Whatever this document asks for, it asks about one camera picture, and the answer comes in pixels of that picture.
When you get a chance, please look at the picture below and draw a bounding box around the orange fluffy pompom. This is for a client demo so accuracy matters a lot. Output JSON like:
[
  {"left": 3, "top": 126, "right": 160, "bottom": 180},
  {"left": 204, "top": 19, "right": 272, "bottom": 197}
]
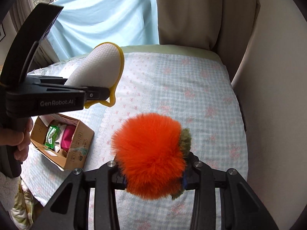
[{"left": 111, "top": 113, "right": 191, "bottom": 200}]

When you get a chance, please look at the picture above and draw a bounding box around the light blue hanging sheet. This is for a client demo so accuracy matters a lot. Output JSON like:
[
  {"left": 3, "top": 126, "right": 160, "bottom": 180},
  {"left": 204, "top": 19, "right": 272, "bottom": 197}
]
[{"left": 47, "top": 0, "right": 159, "bottom": 60}]

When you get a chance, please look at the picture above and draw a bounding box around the open cardboard box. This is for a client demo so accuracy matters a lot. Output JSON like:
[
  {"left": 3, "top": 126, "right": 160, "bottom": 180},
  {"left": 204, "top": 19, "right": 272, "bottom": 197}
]
[{"left": 31, "top": 114, "right": 94, "bottom": 170}]

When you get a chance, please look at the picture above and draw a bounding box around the person's left hand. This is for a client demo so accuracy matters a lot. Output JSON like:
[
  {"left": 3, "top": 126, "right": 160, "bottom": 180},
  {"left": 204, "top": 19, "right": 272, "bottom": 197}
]
[{"left": 0, "top": 118, "right": 33, "bottom": 162}]

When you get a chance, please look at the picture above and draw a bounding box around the left beige curtain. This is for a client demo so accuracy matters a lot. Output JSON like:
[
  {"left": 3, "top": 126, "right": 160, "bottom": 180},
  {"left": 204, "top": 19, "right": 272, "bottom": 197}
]
[{"left": 9, "top": 0, "right": 63, "bottom": 72}]

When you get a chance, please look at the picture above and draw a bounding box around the magenta object in box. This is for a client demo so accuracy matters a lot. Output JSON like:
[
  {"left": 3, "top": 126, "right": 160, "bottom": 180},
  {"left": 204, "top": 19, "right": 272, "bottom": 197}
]
[{"left": 60, "top": 125, "right": 76, "bottom": 152}]

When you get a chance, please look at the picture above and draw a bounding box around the green wet wipes pack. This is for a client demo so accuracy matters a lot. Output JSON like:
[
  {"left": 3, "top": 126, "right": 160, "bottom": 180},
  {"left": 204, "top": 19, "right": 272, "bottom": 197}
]
[{"left": 44, "top": 125, "right": 60, "bottom": 149}]

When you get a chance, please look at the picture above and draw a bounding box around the yellow rimmed white pad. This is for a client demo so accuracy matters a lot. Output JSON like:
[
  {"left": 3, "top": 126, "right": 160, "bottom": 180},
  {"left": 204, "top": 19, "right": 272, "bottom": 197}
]
[{"left": 65, "top": 42, "right": 124, "bottom": 108}]

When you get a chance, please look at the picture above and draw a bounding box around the beige curtain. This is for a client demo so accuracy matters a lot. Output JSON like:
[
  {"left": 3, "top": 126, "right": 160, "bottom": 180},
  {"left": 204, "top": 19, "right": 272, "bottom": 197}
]
[
  {"left": 157, "top": 0, "right": 260, "bottom": 80},
  {"left": 9, "top": 0, "right": 63, "bottom": 72}
]

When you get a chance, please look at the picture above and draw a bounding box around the green mattress edge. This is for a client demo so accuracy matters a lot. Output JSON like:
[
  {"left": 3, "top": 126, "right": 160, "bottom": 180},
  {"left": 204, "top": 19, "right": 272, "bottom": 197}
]
[{"left": 69, "top": 44, "right": 223, "bottom": 64}]

